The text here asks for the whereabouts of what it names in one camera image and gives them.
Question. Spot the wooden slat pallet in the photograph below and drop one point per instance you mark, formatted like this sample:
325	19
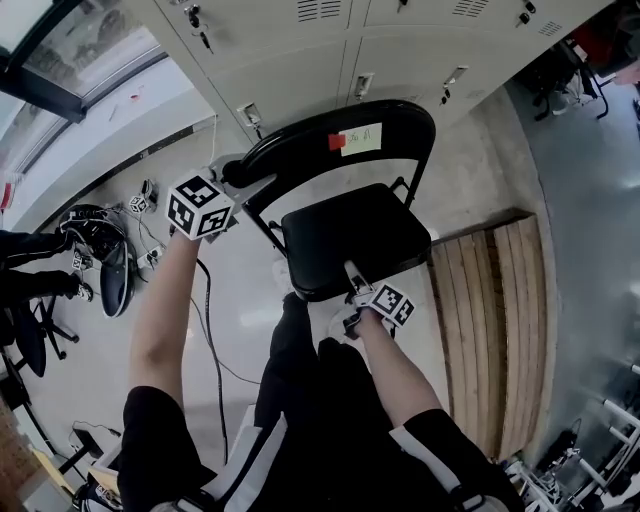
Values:
492	330

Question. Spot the person's right forearm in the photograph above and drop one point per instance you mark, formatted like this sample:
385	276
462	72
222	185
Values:
400	370

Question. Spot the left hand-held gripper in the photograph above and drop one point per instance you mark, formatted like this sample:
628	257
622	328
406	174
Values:
200	207

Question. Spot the person's left forearm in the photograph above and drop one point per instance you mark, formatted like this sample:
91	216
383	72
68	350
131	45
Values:
162	320

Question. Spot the black office chair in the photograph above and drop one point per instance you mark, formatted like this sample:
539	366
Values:
32	340

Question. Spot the white power strip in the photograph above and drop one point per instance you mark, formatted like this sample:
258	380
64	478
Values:
149	256

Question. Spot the spare hand-held gripper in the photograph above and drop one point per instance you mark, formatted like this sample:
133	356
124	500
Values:
139	204
79	260

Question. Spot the black folding chair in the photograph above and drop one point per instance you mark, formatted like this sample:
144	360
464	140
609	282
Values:
355	240

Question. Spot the black bag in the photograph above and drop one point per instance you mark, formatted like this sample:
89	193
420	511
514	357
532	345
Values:
562	450

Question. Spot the person's white left shoe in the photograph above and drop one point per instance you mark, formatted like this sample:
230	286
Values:
281	277

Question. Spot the red sticker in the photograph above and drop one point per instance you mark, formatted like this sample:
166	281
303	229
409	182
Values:
336	141

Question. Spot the person's black clothed body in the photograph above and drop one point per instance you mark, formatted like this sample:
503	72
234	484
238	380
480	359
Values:
320	430

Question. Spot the black window frame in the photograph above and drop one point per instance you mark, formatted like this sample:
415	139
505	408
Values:
45	85

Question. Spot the yellow sticky note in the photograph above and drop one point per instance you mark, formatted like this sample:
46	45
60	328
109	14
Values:
364	139

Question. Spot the grey metal locker cabinet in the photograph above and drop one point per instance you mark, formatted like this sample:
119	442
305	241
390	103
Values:
300	55

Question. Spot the clear plastic bottle red label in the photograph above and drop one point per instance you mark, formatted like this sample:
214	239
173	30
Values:
7	192

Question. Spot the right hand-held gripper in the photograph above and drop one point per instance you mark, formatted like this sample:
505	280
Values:
392	305

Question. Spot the white metal rack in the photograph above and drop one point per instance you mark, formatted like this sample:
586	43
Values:
600	465

